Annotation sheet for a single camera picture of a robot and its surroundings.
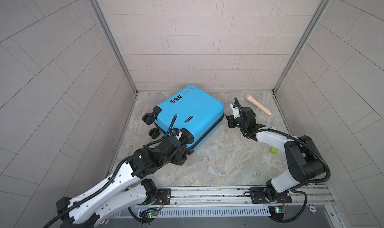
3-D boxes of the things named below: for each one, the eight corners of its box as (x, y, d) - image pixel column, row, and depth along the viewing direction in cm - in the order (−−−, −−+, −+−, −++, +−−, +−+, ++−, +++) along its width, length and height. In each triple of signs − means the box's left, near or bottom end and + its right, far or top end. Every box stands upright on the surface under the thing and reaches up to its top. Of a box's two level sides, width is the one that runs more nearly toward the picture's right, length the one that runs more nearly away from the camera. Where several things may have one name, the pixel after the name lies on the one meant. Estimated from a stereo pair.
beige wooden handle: (269, 117, 104) (271, 113, 101) (243, 99, 114) (244, 95, 111) (271, 114, 105) (274, 111, 102) (246, 96, 116) (247, 93, 113)
